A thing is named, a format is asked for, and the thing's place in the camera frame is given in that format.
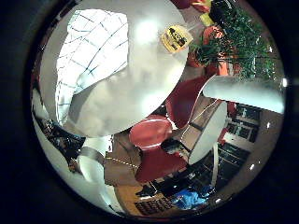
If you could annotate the white cloth blue grid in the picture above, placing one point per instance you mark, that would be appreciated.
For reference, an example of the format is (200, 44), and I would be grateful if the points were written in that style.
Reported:
(93, 46)

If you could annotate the black shelf unit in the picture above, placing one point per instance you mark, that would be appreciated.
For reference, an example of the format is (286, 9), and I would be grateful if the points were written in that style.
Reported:
(243, 124)

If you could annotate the orange plant pot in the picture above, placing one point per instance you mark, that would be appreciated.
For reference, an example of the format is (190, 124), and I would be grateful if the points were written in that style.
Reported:
(214, 32)
(222, 67)

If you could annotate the green leafy plant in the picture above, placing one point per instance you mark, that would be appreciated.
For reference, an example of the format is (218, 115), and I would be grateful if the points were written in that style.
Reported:
(246, 46)

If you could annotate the white round side table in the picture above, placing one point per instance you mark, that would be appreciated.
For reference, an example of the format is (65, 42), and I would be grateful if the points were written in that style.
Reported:
(211, 133)

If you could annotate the dark red chair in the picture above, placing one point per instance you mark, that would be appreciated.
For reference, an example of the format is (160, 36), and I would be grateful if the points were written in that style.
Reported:
(159, 165)
(180, 3)
(183, 102)

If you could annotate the dark red plant pot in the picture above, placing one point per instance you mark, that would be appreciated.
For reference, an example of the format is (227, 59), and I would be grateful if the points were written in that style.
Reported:
(193, 59)

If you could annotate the yellow small container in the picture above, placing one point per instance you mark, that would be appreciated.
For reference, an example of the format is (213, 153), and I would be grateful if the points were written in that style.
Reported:
(206, 19)

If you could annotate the black plant pot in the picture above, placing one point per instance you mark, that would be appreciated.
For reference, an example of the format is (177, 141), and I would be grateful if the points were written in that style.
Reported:
(219, 9)

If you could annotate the red round stool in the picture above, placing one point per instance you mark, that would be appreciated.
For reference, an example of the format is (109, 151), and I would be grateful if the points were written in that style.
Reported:
(151, 132)

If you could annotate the blue crumpled bag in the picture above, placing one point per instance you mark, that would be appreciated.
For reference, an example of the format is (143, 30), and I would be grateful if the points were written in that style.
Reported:
(190, 197)

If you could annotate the black grid floor mat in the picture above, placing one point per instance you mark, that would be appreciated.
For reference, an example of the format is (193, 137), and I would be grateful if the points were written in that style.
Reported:
(154, 206)

